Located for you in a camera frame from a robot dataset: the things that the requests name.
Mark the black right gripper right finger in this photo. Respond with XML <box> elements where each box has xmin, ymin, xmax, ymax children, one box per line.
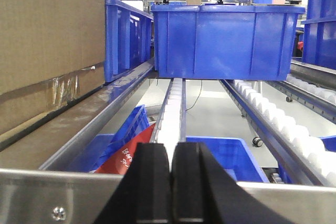
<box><xmin>172</xmin><ymin>142</ymin><xmax>288</xmax><ymax>223</ymax></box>

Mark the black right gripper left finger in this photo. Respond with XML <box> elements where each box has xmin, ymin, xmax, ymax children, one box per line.
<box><xmin>94</xmin><ymin>143</ymin><xmax>172</xmax><ymax>223</ymax></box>

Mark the brown cardboard carton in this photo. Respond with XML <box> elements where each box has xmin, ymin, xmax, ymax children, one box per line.
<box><xmin>1</xmin><ymin>0</ymin><xmax>105</xmax><ymax>148</ymax></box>

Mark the blue crate beside carton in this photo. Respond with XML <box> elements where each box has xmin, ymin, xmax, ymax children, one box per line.
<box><xmin>104</xmin><ymin>0</ymin><xmax>153</xmax><ymax>82</ymax></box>

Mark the red printed bag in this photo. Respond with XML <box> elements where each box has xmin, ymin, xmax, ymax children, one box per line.
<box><xmin>95</xmin><ymin>123</ymin><xmax>155</xmax><ymax>175</ymax></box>

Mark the blue bin below right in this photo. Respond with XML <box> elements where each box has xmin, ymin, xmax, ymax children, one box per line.
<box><xmin>186</xmin><ymin>136</ymin><xmax>269</xmax><ymax>183</ymax></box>

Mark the blue bin below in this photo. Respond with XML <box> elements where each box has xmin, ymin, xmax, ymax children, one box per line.
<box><xmin>186</xmin><ymin>136</ymin><xmax>269</xmax><ymax>183</ymax></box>
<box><xmin>65</xmin><ymin>105</ymin><xmax>150</xmax><ymax>172</ymax></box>

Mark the blue bin below left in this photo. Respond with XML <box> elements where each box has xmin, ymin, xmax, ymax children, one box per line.
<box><xmin>65</xmin><ymin>105</ymin><xmax>150</xmax><ymax>172</ymax></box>

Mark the white roller track centre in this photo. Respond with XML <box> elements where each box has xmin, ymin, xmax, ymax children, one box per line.
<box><xmin>151</xmin><ymin>77</ymin><xmax>187</xmax><ymax>151</ymax></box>

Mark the white roller track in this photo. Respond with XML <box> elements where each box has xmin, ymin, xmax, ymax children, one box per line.
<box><xmin>151</xmin><ymin>77</ymin><xmax>187</xmax><ymax>151</ymax></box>
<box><xmin>220</xmin><ymin>80</ymin><xmax>335</xmax><ymax>187</ymax></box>

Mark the white roller track right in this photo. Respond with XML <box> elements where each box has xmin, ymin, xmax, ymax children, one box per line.
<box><xmin>220</xmin><ymin>80</ymin><xmax>335</xmax><ymax>187</ymax></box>

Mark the large blue plastic bin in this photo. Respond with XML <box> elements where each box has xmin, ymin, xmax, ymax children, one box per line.
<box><xmin>152</xmin><ymin>4</ymin><xmax>305</xmax><ymax>81</ymax></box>

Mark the stacked blue bins far right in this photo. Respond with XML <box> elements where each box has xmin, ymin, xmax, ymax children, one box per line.
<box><xmin>302</xmin><ymin>0</ymin><xmax>335</xmax><ymax>69</ymax></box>

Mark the steel shelf front rail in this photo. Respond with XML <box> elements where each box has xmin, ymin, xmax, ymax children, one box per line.
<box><xmin>1</xmin><ymin>168</ymin><xmax>335</xmax><ymax>223</ymax></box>

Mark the steel shelf guide rail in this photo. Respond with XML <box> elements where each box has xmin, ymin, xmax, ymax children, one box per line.
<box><xmin>1</xmin><ymin>58</ymin><xmax>154</xmax><ymax>170</ymax></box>

